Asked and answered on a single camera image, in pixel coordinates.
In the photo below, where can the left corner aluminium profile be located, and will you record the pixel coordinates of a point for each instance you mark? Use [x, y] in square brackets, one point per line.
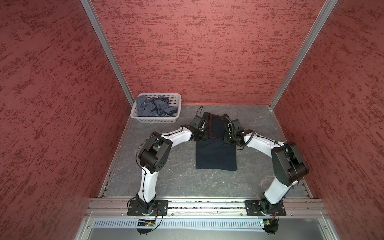
[97, 26]

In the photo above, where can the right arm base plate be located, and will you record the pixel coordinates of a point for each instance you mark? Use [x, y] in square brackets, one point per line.
[264, 208]

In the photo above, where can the circuit board with wires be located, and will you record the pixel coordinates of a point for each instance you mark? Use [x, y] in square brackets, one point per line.
[271, 226]
[146, 226]

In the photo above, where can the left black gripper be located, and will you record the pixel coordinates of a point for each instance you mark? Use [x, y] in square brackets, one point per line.
[207, 134]

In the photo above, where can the navy tank top red trim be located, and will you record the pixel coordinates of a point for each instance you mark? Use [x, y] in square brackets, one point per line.
[214, 153]

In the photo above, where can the white slotted cable duct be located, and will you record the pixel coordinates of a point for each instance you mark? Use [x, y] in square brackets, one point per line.
[193, 224]

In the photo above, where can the right circuit board with wires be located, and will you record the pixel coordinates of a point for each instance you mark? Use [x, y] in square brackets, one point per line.
[271, 226]

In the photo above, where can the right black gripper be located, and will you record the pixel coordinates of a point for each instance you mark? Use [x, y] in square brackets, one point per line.
[225, 137]

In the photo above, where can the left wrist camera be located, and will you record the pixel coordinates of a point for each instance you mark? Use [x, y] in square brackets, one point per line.
[198, 123]

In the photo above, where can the corner aluminium profile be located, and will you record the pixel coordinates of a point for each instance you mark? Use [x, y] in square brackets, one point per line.
[97, 26]
[317, 26]

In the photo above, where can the aluminium front rail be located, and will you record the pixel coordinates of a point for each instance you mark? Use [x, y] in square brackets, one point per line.
[179, 207]

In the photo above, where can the grey-blue tank top in basket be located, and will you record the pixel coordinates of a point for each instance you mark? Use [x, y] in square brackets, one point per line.
[154, 107]

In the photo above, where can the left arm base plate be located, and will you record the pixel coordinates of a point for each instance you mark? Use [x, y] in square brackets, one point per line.
[154, 207]

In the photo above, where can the left circuit board with wires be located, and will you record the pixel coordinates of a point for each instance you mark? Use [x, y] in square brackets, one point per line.
[146, 226]

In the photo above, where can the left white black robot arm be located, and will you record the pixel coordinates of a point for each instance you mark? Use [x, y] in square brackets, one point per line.
[151, 157]

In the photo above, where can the white plastic laundry basket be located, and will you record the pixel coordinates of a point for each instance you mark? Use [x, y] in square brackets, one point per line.
[175, 101]

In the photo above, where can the right corner aluminium profile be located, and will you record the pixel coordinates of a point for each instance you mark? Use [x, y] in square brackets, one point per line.
[317, 26]

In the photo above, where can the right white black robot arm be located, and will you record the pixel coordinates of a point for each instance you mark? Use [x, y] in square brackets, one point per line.
[289, 168]

